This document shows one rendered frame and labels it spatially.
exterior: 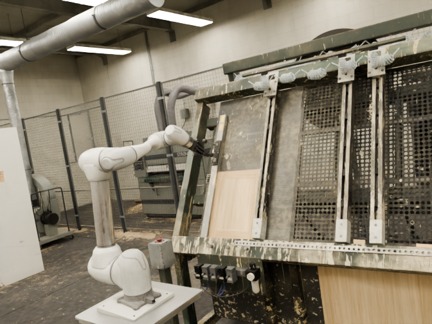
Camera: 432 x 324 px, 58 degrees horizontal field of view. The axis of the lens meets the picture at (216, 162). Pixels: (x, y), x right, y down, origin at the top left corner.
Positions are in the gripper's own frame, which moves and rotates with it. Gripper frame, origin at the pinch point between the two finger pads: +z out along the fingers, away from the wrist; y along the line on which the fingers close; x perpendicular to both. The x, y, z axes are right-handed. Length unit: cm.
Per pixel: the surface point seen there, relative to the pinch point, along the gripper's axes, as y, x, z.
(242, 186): 20.7, 25.0, 14.8
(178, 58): -414, -401, 339
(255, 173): 11.9, 34.1, 14.5
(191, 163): 1.2, -22.1, 11.5
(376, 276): 70, 107, 40
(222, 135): -19.6, 2.3, 12.5
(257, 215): 42, 42, 10
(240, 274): 79, 34, 11
